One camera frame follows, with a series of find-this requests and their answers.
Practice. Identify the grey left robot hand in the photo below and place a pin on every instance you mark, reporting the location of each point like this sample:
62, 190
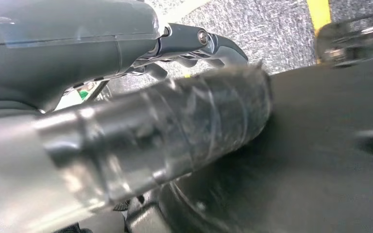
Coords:
61, 48

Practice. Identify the black robot body shell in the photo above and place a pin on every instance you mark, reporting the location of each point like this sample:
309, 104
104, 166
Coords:
318, 177

